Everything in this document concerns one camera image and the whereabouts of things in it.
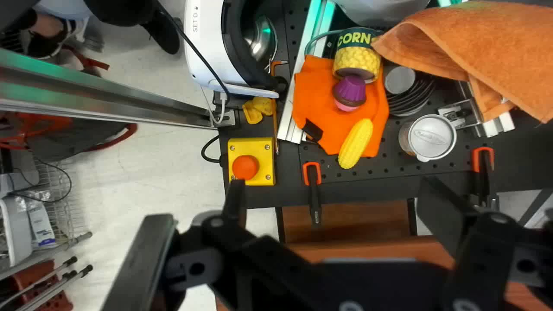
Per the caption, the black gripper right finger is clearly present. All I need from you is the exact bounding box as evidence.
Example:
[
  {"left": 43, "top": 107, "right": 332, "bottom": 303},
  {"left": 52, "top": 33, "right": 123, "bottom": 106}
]
[{"left": 417, "top": 178, "right": 479, "bottom": 256}]

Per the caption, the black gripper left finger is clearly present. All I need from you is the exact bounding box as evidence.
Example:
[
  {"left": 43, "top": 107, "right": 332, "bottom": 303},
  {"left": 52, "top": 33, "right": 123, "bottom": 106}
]
[{"left": 221, "top": 180, "right": 266, "bottom": 272}]

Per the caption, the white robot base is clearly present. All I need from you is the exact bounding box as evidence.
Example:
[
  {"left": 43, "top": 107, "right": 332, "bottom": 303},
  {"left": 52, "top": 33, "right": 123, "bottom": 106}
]
[{"left": 183, "top": 0, "right": 287, "bottom": 99}]

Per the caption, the orange black clamp right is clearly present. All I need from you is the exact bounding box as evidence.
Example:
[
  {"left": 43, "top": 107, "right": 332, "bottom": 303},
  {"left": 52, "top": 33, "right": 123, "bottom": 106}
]
[{"left": 472, "top": 145, "right": 500, "bottom": 211}]

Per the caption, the orange black clamp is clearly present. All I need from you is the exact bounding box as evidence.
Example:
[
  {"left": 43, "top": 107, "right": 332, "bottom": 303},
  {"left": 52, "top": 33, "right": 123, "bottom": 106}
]
[
  {"left": 303, "top": 163, "right": 323, "bottom": 227},
  {"left": 472, "top": 145, "right": 500, "bottom": 211}
]

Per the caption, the white lidded jar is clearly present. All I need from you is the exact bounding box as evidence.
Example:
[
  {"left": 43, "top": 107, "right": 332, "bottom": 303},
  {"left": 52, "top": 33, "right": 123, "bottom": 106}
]
[{"left": 398, "top": 114, "right": 458, "bottom": 163}]

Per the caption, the yellow emergency stop box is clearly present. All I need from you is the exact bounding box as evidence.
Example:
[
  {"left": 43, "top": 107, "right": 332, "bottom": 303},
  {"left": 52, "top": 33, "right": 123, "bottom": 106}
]
[{"left": 227, "top": 139, "right": 277, "bottom": 187}]

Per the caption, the orange black clamp left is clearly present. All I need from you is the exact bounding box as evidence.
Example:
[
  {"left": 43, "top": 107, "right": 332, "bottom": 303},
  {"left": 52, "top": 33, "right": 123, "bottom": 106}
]
[{"left": 303, "top": 163, "right": 323, "bottom": 227}]

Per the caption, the yellow toy corn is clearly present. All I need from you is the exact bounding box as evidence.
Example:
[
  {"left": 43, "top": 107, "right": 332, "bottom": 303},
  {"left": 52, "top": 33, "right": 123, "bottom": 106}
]
[{"left": 337, "top": 120, "right": 375, "bottom": 170}]

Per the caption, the grey disc stack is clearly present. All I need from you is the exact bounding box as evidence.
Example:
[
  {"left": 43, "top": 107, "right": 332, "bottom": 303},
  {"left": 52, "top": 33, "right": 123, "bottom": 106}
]
[{"left": 384, "top": 66, "right": 436, "bottom": 118}]

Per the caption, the orange cloth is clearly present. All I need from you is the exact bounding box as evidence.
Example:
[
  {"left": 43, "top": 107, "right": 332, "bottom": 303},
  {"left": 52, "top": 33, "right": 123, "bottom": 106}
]
[{"left": 292, "top": 57, "right": 389, "bottom": 158}]

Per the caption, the orange towel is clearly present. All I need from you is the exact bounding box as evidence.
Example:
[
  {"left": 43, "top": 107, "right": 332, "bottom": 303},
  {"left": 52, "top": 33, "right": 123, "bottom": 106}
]
[{"left": 374, "top": 2, "right": 553, "bottom": 123}]

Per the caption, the corn can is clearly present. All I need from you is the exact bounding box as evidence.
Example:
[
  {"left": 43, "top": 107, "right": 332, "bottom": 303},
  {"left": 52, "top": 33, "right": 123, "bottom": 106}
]
[{"left": 334, "top": 30, "right": 382, "bottom": 83}]

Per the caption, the aluminium rail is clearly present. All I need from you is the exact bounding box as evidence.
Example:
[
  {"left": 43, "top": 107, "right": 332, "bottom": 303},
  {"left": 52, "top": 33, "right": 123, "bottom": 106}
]
[{"left": 0, "top": 50, "right": 213, "bottom": 128}]

